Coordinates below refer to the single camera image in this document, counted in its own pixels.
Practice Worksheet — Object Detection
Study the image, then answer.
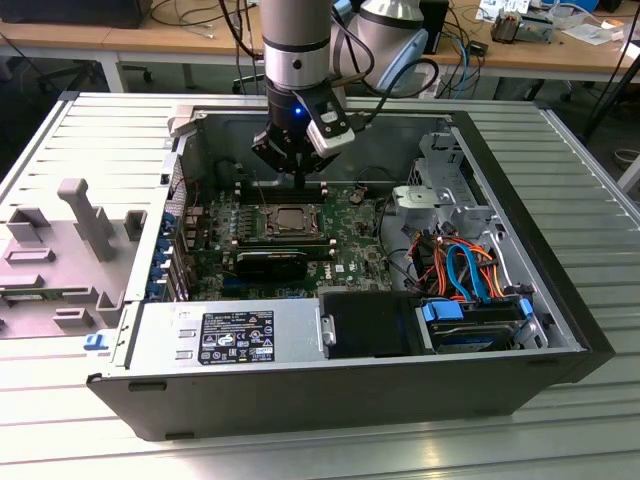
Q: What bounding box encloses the black RAM slot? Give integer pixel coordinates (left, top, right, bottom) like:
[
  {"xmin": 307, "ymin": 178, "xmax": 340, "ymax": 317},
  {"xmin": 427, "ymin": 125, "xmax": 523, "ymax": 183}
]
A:
[
  {"xmin": 233, "ymin": 180, "xmax": 329, "ymax": 188},
  {"xmin": 233, "ymin": 188, "xmax": 329, "ymax": 196},
  {"xmin": 233, "ymin": 192, "xmax": 329, "ymax": 200},
  {"xmin": 233, "ymin": 184, "xmax": 329, "ymax": 192}
]

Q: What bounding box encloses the green motherboard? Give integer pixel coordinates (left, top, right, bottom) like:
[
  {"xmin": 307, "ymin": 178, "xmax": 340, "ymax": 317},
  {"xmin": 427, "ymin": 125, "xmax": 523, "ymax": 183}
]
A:
[{"xmin": 182, "ymin": 180, "xmax": 404, "ymax": 302}]

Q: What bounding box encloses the black graphics card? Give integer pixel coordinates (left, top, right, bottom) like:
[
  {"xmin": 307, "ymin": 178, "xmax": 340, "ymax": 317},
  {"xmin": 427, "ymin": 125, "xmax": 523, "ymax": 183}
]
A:
[{"xmin": 233, "ymin": 248, "xmax": 310, "ymax": 282}]

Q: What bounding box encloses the grey metal disk bay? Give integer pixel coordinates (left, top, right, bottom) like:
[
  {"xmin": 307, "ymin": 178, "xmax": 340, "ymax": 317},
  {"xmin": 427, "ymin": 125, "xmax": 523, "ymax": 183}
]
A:
[{"xmin": 391, "ymin": 183, "xmax": 457, "ymax": 229}]

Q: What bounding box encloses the silver latch bracket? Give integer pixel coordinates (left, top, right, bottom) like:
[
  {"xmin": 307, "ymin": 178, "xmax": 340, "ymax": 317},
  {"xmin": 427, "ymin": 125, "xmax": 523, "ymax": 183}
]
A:
[{"xmin": 319, "ymin": 313, "xmax": 338, "ymax": 347}]

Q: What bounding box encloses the CPU socket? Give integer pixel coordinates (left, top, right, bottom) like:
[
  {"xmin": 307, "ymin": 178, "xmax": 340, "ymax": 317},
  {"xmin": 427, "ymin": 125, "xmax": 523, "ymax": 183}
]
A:
[{"xmin": 259, "ymin": 200, "xmax": 326, "ymax": 240}]

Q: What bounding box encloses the thin black wire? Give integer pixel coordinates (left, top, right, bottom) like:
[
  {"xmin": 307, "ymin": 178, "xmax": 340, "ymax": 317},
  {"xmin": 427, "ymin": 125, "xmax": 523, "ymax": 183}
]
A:
[
  {"xmin": 354, "ymin": 166, "xmax": 404, "ymax": 190},
  {"xmin": 375, "ymin": 197, "xmax": 421, "ymax": 294}
]

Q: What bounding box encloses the blue disk carrier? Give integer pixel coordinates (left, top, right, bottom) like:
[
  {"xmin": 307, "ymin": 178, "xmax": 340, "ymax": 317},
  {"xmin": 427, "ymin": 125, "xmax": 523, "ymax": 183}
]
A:
[{"xmin": 421, "ymin": 297, "xmax": 535, "ymax": 351}]

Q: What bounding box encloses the wooden desk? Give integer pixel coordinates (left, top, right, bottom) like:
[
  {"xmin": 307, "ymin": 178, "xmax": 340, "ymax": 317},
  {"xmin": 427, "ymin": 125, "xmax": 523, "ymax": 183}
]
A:
[{"xmin": 0, "ymin": 0, "xmax": 640, "ymax": 84}]

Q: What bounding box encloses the black office chair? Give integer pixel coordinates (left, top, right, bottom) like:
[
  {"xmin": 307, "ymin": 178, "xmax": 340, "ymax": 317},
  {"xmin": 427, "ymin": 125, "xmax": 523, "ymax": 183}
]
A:
[{"xmin": 29, "ymin": 58, "xmax": 154, "ymax": 99}]

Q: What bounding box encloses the silver drive cage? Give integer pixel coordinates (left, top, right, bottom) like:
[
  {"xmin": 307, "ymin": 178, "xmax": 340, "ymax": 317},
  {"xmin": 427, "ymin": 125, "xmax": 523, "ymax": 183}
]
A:
[{"xmin": 407, "ymin": 130, "xmax": 496, "ymax": 211}]

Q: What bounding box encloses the black equipment box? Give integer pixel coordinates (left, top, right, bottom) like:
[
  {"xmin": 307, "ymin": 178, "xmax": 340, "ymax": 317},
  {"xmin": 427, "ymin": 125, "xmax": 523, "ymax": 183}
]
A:
[{"xmin": 0, "ymin": 0, "xmax": 147, "ymax": 30}]

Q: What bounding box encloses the blue plastic clip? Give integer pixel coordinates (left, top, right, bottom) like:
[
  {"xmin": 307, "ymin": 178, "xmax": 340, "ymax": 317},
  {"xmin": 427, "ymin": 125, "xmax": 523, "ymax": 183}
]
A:
[{"xmin": 82, "ymin": 331, "xmax": 113, "ymax": 355}]

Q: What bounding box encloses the orange power wire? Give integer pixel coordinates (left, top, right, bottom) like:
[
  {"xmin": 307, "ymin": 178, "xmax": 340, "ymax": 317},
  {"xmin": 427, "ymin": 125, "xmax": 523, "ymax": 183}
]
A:
[
  {"xmin": 409, "ymin": 234, "xmax": 449, "ymax": 299},
  {"xmin": 467, "ymin": 241, "xmax": 507, "ymax": 299}
]

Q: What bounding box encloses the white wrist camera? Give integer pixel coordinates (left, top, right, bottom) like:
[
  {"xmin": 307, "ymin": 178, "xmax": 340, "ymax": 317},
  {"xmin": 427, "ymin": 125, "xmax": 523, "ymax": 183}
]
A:
[{"xmin": 302, "ymin": 92, "xmax": 357, "ymax": 156}]

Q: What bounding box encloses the blue expansion slot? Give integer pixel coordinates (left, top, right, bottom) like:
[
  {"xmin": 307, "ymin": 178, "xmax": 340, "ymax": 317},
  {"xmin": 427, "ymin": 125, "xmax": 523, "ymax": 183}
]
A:
[{"xmin": 222, "ymin": 279, "xmax": 266, "ymax": 297}]

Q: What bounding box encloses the white power strip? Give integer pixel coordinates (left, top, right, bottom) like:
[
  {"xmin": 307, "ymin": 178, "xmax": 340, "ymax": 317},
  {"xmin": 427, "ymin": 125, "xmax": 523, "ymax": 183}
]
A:
[{"xmin": 418, "ymin": 73, "xmax": 442, "ymax": 100}]

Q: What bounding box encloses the metal socket cover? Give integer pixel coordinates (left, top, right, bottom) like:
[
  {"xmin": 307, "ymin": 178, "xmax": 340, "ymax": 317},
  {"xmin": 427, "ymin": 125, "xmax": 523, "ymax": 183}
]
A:
[{"xmin": 263, "ymin": 202, "xmax": 322, "ymax": 238}]

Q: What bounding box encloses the black tripod leg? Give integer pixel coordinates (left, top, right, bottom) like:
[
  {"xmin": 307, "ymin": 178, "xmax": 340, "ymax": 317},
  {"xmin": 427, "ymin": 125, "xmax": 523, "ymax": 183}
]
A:
[{"xmin": 582, "ymin": 47, "xmax": 640, "ymax": 144}]

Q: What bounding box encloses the silver power supply unit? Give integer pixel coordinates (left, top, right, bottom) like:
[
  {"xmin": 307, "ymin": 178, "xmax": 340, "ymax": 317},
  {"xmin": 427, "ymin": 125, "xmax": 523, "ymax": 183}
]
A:
[{"xmin": 112, "ymin": 298, "xmax": 326, "ymax": 370}]

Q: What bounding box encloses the grey parts rack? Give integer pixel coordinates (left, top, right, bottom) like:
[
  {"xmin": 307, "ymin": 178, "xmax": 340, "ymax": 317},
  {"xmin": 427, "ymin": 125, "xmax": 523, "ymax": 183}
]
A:
[{"xmin": 0, "ymin": 177, "xmax": 150, "ymax": 341}]

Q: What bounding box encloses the white paper sheet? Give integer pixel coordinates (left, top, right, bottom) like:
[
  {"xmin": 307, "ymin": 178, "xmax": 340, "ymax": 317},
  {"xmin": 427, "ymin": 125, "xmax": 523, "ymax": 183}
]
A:
[{"xmin": 560, "ymin": 14, "xmax": 626, "ymax": 47}]

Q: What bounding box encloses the grey metal box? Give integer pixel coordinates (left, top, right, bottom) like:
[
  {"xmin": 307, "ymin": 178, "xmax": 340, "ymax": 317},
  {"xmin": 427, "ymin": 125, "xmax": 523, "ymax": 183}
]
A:
[{"xmin": 519, "ymin": 12, "xmax": 556, "ymax": 45}]

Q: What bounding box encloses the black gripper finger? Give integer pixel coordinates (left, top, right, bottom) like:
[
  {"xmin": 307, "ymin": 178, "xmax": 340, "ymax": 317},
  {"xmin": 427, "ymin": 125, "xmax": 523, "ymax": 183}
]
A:
[
  {"xmin": 301, "ymin": 148, "xmax": 341, "ymax": 189},
  {"xmin": 250, "ymin": 129, "xmax": 303, "ymax": 189}
]

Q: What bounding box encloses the black PC case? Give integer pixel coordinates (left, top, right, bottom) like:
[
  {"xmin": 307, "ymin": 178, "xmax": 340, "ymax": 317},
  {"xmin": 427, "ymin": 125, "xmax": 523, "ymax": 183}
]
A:
[{"xmin": 85, "ymin": 102, "xmax": 617, "ymax": 442}]

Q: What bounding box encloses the black camera cable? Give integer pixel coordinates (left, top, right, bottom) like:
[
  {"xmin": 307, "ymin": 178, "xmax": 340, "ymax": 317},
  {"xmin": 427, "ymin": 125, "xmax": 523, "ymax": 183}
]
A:
[{"xmin": 352, "ymin": 55, "xmax": 444, "ymax": 131}]

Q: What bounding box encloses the blue data wire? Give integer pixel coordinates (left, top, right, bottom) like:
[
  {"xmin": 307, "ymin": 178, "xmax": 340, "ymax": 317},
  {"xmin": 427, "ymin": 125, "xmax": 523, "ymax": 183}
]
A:
[{"xmin": 446, "ymin": 241, "xmax": 494, "ymax": 305}]

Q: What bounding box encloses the finned metal cooler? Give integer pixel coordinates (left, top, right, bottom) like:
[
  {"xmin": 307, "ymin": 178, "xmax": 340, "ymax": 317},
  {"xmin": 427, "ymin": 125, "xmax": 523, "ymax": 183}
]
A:
[{"xmin": 491, "ymin": 10, "xmax": 522, "ymax": 45}]

